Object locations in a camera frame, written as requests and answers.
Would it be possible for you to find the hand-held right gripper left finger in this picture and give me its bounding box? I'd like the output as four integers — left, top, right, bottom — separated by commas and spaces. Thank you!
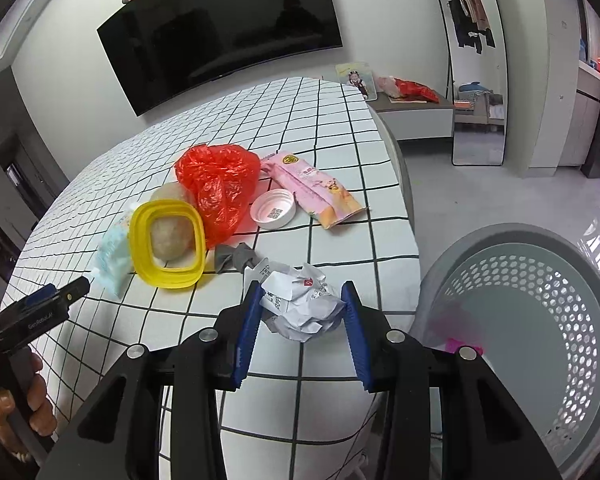
37, 280, 267, 480

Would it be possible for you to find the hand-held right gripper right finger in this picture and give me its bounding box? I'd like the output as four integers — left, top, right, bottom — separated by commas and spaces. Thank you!
340, 280, 563, 480

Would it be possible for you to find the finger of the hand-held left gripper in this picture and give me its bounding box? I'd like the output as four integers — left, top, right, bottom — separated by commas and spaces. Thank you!
20, 283, 57, 311
50, 275, 91, 309

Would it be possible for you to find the white paper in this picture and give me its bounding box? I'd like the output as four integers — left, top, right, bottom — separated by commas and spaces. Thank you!
252, 257, 348, 343

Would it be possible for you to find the beige round plush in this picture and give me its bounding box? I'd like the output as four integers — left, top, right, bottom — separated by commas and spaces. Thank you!
149, 182, 198, 262

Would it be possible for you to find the pink snack packet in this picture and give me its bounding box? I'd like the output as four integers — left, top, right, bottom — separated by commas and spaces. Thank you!
260, 151, 367, 231

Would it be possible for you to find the grey perforated plastic basket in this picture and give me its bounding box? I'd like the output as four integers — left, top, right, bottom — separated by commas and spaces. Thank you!
417, 224, 600, 480

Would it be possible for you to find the person's left hand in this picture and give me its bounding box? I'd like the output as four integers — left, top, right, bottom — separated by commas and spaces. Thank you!
0, 354, 59, 462

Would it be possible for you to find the light blue packet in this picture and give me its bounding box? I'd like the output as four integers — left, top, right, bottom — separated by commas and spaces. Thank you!
91, 210, 136, 300

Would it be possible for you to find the white round cap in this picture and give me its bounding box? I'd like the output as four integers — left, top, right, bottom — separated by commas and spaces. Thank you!
250, 189, 297, 231

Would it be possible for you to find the red plastic bag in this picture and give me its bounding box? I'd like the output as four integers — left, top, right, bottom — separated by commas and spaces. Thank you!
174, 144, 262, 251

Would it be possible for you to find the white checked tablecloth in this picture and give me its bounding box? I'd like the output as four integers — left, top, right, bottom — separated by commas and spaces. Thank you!
0, 76, 421, 480

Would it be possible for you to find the grey television cabinet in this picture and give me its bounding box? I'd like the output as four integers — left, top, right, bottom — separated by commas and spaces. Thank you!
365, 94, 455, 142

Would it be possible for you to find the red bag on cabinet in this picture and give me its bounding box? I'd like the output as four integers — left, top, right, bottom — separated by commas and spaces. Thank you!
392, 78, 440, 104

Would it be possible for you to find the tall standing mirror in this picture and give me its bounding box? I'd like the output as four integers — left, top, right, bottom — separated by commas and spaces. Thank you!
426, 0, 507, 166

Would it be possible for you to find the low grey counter cabinet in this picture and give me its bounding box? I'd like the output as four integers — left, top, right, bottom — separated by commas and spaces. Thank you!
571, 60, 600, 167

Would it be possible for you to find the tall grey cupboard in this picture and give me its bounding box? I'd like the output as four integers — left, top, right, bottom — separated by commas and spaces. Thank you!
525, 0, 588, 170

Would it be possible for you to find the yellow plastic lid ring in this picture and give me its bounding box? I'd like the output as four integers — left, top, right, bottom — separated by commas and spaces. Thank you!
129, 199, 208, 290

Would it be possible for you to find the clear standing photo frame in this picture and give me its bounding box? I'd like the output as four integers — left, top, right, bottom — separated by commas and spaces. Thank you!
336, 62, 378, 102

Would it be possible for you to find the black wall television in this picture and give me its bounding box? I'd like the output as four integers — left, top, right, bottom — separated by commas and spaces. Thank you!
96, 0, 343, 117

